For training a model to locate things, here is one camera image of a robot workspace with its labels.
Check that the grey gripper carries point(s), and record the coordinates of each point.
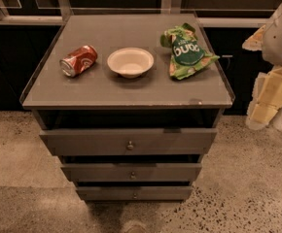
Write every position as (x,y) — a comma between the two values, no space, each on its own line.
(281,38)

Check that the grey bottom drawer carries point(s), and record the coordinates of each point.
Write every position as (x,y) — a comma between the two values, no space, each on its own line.
(134,193)

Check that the grey drawer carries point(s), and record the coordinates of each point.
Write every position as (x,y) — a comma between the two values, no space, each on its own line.
(132,172)
(134,193)
(74,142)

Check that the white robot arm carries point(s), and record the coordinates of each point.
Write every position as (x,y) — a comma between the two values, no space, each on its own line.
(268,39)

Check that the grey drawer cabinet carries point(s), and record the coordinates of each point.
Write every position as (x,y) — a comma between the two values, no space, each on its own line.
(102,99)

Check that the grey top drawer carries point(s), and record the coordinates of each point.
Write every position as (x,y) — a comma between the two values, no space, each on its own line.
(74,142)

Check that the grey middle drawer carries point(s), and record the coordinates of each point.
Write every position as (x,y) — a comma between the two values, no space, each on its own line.
(132,172)

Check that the green chip bag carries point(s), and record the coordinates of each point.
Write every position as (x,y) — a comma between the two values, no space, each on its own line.
(187,56)

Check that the white paper bowl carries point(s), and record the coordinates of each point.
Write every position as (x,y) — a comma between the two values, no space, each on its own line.
(130,62)

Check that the red soda can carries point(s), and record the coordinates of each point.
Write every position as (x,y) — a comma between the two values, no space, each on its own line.
(77,61)

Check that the dark cabinet handle right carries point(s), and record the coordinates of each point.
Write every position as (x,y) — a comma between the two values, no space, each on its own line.
(228,58)

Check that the metal railing frame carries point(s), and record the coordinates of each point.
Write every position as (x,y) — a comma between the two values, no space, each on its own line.
(211,13)

